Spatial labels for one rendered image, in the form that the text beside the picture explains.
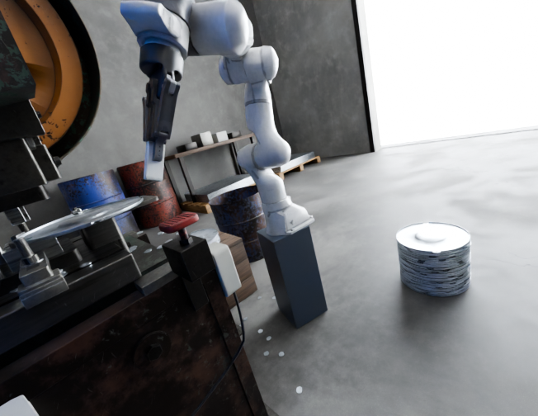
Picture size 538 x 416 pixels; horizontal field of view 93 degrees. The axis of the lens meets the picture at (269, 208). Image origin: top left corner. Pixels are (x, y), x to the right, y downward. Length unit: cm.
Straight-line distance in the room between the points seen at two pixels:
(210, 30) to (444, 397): 116
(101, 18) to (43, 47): 354
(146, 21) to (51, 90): 75
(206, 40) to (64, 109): 69
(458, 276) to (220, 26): 127
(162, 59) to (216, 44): 14
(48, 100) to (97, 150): 302
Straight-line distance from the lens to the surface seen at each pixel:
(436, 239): 137
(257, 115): 103
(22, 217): 80
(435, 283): 139
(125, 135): 434
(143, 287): 61
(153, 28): 55
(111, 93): 444
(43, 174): 76
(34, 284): 61
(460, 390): 112
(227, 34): 62
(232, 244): 141
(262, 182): 104
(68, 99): 121
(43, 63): 127
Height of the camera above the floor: 89
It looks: 17 degrees down
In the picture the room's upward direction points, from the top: 15 degrees counter-clockwise
